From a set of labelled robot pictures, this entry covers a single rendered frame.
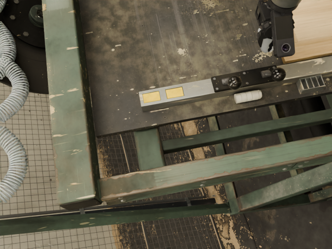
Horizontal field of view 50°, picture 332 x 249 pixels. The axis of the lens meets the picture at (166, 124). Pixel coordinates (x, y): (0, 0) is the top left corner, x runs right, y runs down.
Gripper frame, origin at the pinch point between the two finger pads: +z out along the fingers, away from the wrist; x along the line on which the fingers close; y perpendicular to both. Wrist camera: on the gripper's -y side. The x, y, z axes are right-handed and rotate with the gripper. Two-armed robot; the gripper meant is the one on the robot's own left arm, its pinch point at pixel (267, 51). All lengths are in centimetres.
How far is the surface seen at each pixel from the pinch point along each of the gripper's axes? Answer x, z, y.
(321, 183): -32, 71, -30
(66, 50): 56, 2, 14
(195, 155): -1, 277, 48
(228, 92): 11.5, 9.7, -5.8
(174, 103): 28.2, 9.8, -5.8
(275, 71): 1.0, -3.5, -8.2
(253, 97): 4.7, 9.5, -8.9
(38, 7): 79, 48, 72
